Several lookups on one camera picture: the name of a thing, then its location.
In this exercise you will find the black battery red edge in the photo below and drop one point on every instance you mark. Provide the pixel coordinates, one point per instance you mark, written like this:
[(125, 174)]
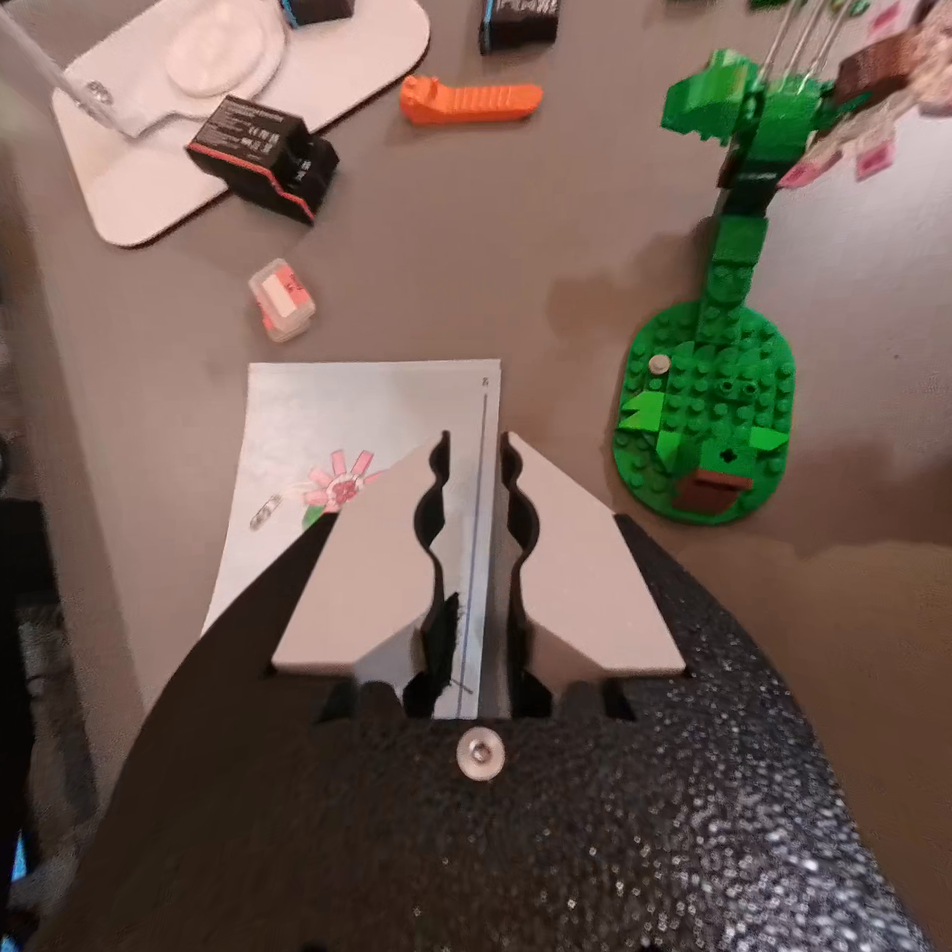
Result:
[(256, 152)]

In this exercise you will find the lego instruction sheet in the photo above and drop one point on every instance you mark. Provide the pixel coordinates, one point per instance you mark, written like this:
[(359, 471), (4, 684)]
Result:
[(335, 416)]

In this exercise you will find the small green lego piece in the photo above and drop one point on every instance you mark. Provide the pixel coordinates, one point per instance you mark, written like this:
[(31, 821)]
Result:
[(766, 4), (851, 6)]

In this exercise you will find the orange brick separator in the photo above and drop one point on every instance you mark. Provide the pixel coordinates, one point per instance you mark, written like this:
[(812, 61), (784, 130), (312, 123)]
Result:
[(468, 100)]

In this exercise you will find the small clear card case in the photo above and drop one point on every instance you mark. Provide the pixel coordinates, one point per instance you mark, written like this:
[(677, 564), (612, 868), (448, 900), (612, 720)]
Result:
[(281, 301)]

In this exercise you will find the black battery blue edge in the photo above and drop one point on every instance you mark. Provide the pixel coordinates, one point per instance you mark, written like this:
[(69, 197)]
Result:
[(520, 22), (316, 9)]

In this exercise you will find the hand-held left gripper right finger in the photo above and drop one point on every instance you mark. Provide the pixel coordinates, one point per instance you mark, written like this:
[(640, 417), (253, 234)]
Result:
[(595, 587)]

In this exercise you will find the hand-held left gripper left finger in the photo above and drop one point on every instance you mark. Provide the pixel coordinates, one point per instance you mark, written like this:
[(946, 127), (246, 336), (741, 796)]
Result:
[(357, 580)]

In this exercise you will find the clear plastic stand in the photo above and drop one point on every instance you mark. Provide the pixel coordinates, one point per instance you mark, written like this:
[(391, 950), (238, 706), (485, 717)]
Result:
[(208, 52)]

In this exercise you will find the green lego flower build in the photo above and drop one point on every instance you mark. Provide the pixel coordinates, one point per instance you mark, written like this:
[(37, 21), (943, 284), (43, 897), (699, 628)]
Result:
[(706, 416)]

